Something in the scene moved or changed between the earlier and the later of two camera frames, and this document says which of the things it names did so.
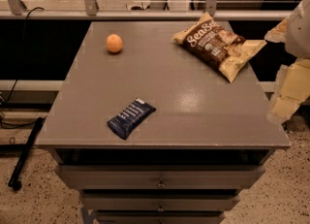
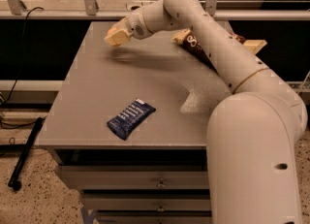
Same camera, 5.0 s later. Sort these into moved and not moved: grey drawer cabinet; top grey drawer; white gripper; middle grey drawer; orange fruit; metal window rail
Moved: white gripper; orange fruit
Not moved: middle grey drawer; metal window rail; grey drawer cabinet; top grey drawer
